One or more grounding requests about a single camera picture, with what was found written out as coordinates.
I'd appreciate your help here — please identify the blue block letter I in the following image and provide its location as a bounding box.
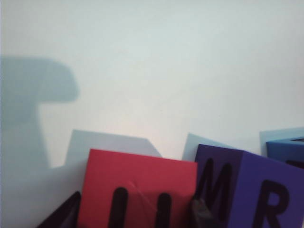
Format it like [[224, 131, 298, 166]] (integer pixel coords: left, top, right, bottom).
[[266, 136, 304, 170]]

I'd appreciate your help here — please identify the red block letter U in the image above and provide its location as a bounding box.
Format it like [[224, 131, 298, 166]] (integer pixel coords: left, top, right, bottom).
[[77, 148, 199, 228]]

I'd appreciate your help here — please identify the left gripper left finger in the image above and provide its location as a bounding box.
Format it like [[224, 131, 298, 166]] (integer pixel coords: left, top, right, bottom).
[[35, 190, 81, 228]]

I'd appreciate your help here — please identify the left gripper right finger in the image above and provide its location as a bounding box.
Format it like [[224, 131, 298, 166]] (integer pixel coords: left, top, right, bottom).
[[189, 197, 224, 228]]

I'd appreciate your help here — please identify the purple block letter R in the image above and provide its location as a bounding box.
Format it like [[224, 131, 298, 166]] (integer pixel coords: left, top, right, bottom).
[[194, 143, 304, 228]]

